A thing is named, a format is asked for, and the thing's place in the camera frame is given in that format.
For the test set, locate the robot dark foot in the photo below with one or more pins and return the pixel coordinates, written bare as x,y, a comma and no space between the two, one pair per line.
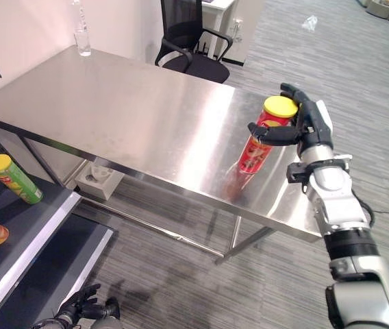
103,313

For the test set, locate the white desk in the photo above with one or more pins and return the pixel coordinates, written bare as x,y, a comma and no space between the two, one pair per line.
222,24

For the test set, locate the stainless steel table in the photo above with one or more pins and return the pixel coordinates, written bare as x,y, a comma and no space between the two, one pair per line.
139,137

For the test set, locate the grey tissue box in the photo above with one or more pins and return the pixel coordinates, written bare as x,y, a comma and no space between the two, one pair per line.
99,178

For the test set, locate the green chip can yellow lid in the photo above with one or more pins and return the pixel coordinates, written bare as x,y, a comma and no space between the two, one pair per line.
14,178

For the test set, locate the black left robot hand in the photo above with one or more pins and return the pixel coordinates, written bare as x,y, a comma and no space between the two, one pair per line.
84,303

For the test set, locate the black office chair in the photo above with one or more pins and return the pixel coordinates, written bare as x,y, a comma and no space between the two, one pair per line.
194,44

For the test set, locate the clear drinking glass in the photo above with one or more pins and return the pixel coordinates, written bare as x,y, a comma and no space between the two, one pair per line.
83,42

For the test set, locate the crumpled clear plastic bag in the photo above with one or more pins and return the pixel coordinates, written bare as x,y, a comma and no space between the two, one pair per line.
309,23

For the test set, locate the black shelf unit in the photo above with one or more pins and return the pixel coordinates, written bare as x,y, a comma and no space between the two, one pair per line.
33,246

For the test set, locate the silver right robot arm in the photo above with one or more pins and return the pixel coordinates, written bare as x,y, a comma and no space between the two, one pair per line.
348,222

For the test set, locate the white cardboard box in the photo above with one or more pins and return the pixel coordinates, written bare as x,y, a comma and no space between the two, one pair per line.
381,7

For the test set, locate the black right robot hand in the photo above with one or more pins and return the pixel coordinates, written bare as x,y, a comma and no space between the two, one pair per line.
312,128

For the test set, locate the red chip can yellow lid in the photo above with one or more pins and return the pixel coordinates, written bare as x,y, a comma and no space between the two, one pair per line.
261,147

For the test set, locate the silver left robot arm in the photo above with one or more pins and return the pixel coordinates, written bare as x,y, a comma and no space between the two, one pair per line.
54,321

